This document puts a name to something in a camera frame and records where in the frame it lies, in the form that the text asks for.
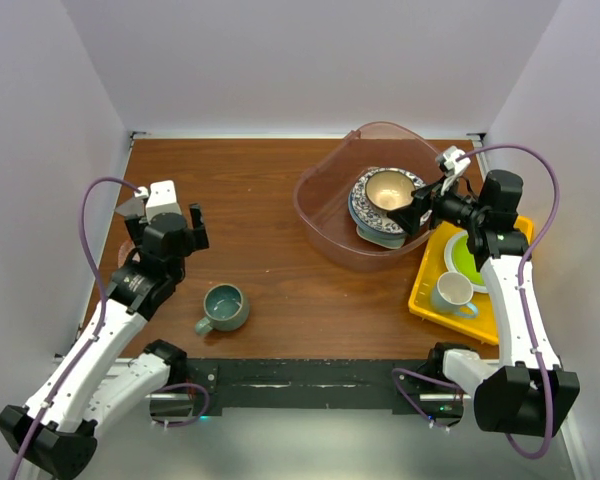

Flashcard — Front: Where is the red patterned bowl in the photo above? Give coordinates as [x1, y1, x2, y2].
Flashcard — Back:
[117, 240, 138, 267]

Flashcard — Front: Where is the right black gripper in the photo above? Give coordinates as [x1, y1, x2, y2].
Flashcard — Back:
[387, 174, 486, 238]

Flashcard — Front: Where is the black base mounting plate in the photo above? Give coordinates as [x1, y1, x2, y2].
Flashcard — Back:
[170, 358, 464, 422]

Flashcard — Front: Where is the yellow plastic tray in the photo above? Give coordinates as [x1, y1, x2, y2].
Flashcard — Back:
[407, 214, 536, 346]

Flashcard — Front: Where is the white mug blue handle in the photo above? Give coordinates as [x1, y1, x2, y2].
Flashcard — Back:
[430, 271, 479, 319]

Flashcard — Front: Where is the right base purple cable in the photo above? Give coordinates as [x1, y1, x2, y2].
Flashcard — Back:
[390, 367, 465, 429]

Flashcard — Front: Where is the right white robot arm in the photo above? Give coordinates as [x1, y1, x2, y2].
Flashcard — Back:
[388, 170, 580, 437]

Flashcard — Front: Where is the green plate white rim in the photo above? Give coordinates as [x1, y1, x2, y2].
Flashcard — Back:
[443, 232, 487, 294]

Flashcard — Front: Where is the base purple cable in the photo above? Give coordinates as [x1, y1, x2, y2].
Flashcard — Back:
[149, 382, 212, 429]
[390, 367, 465, 429]

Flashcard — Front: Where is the pink translucent plastic bin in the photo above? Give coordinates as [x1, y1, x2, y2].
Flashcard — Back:
[293, 122, 454, 272]

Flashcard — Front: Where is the blue floral plate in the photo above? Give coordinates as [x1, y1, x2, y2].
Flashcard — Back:
[349, 167, 425, 236]

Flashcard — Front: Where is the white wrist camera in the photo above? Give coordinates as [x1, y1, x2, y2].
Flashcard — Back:
[436, 146, 471, 195]
[134, 180, 182, 221]

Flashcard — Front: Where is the grey triangular scraper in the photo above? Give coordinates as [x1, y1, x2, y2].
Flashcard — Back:
[115, 197, 145, 217]

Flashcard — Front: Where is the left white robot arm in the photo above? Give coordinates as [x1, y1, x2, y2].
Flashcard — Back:
[0, 204, 209, 479]

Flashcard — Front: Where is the mint green divided tray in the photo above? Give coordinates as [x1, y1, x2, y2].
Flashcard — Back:
[356, 226, 405, 250]

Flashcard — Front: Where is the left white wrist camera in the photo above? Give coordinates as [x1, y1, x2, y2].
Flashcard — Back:
[134, 180, 182, 221]

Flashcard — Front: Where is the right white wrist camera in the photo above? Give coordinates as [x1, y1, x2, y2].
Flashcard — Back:
[436, 146, 471, 195]

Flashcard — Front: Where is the teal ceramic mug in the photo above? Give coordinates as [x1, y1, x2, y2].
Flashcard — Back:
[195, 284, 250, 336]

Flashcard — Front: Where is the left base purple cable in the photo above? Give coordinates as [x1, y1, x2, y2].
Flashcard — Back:
[149, 382, 212, 429]

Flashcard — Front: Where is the cream patterned bowl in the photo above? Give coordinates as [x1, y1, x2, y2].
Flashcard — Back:
[365, 170, 415, 212]

